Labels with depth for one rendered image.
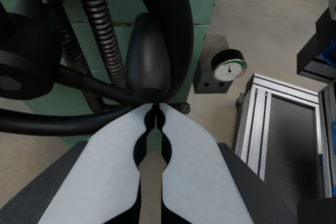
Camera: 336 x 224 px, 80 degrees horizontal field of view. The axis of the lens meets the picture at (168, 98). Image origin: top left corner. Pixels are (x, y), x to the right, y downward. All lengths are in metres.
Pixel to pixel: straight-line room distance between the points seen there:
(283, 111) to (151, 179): 0.65
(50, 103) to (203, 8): 0.45
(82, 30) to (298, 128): 0.88
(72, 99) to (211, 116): 0.74
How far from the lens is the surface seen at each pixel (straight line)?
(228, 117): 1.14
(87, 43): 0.42
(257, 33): 1.69
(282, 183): 0.88
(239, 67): 0.40
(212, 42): 0.51
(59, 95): 0.58
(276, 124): 0.96
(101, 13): 0.23
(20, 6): 0.23
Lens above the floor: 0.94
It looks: 57 degrees down
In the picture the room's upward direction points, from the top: 8 degrees clockwise
